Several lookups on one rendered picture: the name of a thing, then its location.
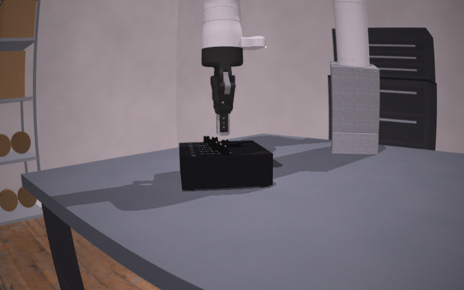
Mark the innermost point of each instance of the black lighting desk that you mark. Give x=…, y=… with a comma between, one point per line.
x=214, y=164

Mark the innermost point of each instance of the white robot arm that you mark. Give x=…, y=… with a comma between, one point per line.
x=222, y=27

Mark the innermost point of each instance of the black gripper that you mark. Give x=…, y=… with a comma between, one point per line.
x=222, y=58

